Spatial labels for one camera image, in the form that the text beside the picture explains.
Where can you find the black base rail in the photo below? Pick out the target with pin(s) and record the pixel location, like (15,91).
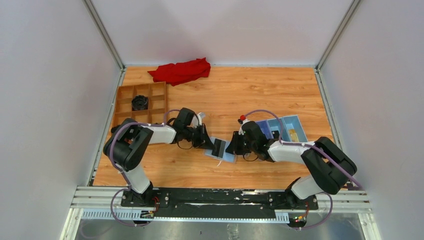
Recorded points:
(208,203)

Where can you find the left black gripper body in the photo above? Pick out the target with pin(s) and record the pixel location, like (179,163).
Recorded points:
(195,134)

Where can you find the brown compartment tray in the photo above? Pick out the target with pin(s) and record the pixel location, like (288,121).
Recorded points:
(158,103)

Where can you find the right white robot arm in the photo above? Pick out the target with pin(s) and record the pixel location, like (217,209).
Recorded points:
(329,167)

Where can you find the black credit card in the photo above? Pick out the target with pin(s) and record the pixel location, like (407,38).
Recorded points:
(219,148)

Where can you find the blue plastic box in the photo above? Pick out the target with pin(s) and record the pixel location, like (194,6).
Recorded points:
(291,130)

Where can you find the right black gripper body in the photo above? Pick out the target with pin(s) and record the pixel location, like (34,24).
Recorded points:
(251,146)

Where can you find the aluminium frame rail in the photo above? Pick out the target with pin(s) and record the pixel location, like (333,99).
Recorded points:
(103,203)

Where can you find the black round part upper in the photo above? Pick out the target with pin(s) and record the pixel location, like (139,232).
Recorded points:
(139,103)

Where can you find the red cloth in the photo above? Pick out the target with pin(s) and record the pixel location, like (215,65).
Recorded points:
(181,72)

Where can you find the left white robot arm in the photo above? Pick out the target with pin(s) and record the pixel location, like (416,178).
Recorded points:
(130,140)

